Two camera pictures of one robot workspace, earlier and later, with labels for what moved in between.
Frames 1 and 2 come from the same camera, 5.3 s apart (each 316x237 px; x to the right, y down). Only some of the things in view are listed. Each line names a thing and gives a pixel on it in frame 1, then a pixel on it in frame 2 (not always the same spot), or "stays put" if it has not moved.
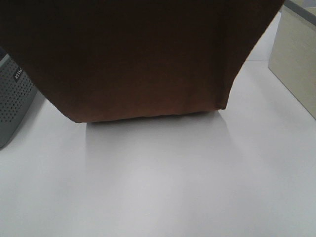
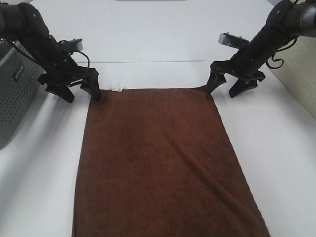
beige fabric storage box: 293,59 stays put
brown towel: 98,60 → 162,162
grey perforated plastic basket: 18,98 stays put
